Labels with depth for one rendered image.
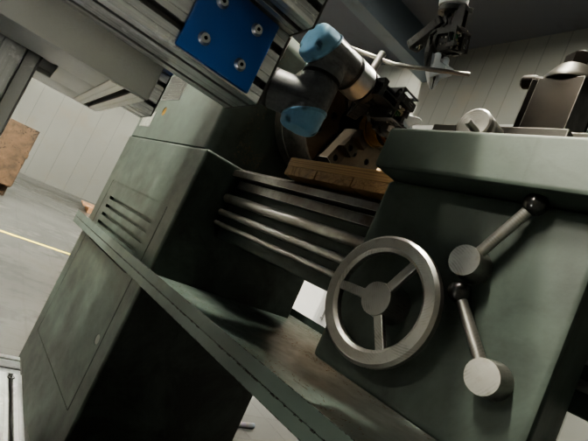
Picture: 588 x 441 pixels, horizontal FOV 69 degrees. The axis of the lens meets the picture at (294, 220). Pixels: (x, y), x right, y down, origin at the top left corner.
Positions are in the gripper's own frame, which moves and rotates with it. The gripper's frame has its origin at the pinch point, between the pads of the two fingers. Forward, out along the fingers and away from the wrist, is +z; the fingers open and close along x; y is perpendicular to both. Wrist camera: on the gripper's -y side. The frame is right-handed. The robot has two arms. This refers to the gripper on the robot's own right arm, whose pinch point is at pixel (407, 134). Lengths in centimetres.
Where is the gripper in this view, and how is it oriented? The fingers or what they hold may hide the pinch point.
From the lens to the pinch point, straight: 106.2
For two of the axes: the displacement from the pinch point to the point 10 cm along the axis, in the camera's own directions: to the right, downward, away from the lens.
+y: 5.9, 2.0, -7.8
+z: 6.9, 3.7, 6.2
